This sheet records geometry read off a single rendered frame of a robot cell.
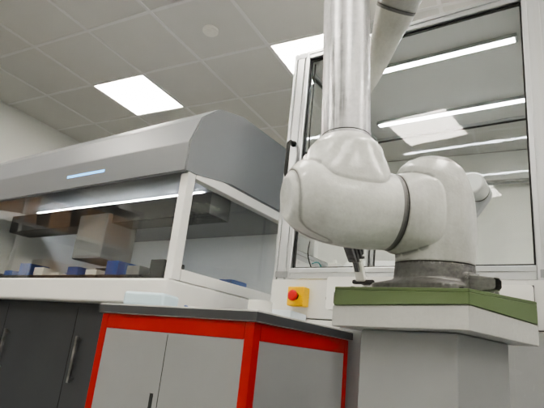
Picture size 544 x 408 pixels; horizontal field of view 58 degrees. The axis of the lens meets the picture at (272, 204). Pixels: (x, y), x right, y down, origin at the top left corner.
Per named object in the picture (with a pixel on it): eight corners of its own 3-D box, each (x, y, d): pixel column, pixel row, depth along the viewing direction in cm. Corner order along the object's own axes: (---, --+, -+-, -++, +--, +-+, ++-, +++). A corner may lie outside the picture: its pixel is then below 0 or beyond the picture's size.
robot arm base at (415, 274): (471, 290, 81) (470, 257, 83) (367, 289, 98) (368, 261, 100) (523, 299, 92) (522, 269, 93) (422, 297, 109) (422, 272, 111)
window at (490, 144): (536, 265, 148) (520, 2, 176) (292, 268, 195) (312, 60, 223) (536, 265, 148) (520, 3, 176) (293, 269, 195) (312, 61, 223)
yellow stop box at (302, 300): (301, 305, 180) (303, 286, 182) (285, 304, 184) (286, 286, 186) (308, 308, 184) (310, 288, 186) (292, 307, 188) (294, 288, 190)
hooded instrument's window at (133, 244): (166, 278, 196) (183, 172, 209) (-46, 278, 294) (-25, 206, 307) (306, 314, 285) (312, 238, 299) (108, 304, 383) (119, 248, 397)
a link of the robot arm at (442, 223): (496, 266, 92) (494, 155, 97) (410, 256, 88) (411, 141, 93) (445, 272, 108) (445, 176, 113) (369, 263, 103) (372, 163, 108)
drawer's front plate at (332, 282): (410, 312, 147) (411, 276, 150) (325, 309, 163) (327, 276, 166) (413, 313, 148) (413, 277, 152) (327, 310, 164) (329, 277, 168)
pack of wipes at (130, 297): (177, 311, 158) (180, 296, 159) (161, 307, 149) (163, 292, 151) (139, 308, 163) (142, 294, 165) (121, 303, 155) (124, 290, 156)
